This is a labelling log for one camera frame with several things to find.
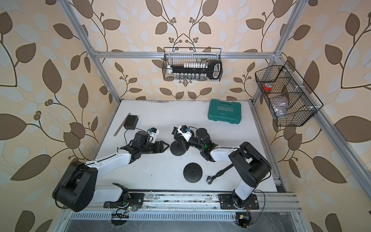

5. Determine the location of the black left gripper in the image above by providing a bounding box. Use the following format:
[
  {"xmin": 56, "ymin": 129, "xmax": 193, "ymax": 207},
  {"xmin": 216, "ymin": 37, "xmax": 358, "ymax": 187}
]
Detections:
[{"xmin": 140, "ymin": 141, "xmax": 170, "ymax": 155}]

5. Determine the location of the black round stand base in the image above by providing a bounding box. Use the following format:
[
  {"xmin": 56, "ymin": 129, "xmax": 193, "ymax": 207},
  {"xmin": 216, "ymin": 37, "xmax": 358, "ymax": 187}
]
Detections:
[{"xmin": 170, "ymin": 141, "xmax": 187, "ymax": 156}]

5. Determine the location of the black microphone stand pole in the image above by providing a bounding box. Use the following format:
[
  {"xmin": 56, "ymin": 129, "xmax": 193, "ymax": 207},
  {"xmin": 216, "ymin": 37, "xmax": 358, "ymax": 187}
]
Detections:
[{"xmin": 172, "ymin": 127, "xmax": 183, "ymax": 142}]

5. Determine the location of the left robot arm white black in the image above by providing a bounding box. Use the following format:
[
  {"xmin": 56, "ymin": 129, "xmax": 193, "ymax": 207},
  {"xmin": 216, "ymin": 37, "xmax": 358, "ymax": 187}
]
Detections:
[{"xmin": 52, "ymin": 130, "xmax": 170, "ymax": 212}]

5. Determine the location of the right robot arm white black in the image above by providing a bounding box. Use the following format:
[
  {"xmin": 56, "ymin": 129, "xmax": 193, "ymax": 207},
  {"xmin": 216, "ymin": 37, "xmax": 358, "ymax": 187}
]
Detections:
[{"xmin": 170, "ymin": 125, "xmax": 271, "ymax": 210}]

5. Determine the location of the small black box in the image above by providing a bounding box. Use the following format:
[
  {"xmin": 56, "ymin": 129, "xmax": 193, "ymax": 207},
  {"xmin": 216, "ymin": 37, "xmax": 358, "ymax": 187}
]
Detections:
[{"xmin": 124, "ymin": 115, "xmax": 139, "ymax": 130}]

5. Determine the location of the green plastic tool case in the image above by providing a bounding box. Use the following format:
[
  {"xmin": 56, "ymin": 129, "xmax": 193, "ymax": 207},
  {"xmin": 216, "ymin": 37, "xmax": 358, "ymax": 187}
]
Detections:
[{"xmin": 207, "ymin": 99, "xmax": 242, "ymax": 124}]

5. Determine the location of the red item in basket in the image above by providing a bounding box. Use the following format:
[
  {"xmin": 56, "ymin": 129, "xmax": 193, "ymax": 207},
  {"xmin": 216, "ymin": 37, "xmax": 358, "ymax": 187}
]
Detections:
[{"xmin": 263, "ymin": 83, "xmax": 273, "ymax": 92}]

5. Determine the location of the plastic bag in basket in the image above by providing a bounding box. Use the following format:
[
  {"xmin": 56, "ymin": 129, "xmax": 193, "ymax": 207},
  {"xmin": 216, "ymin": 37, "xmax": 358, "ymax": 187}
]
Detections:
[{"xmin": 270, "ymin": 96, "xmax": 289, "ymax": 117}]

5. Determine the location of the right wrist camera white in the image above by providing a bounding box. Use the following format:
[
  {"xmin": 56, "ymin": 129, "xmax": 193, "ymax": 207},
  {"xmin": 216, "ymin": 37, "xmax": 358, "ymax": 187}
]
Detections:
[{"xmin": 178, "ymin": 125, "xmax": 193, "ymax": 141}]

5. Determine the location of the socket set rail black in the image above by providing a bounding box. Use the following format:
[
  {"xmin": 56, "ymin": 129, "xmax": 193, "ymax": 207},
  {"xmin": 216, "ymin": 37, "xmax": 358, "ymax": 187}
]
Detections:
[{"xmin": 162, "ymin": 60, "xmax": 223, "ymax": 81}]

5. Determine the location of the black wire basket back wall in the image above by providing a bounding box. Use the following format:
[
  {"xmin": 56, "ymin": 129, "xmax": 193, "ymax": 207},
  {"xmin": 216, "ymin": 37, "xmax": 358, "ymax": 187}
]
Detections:
[{"xmin": 162, "ymin": 46, "xmax": 223, "ymax": 81}]

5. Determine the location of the black wire basket wall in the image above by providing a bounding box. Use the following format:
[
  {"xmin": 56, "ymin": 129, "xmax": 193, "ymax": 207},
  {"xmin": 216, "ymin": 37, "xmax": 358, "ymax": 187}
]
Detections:
[
  {"xmin": 255, "ymin": 61, "xmax": 324, "ymax": 127},
  {"xmin": 162, "ymin": 46, "xmax": 223, "ymax": 81}
]

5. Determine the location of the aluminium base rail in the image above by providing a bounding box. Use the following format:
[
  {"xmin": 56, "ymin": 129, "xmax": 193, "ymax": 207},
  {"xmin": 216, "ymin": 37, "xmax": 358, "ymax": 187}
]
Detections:
[{"xmin": 68, "ymin": 191, "xmax": 302, "ymax": 222}]

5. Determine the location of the black wire basket right wall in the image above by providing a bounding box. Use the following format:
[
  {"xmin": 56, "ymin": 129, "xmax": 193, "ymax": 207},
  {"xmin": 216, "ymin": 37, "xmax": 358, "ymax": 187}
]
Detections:
[{"xmin": 255, "ymin": 61, "xmax": 324, "ymax": 127}]

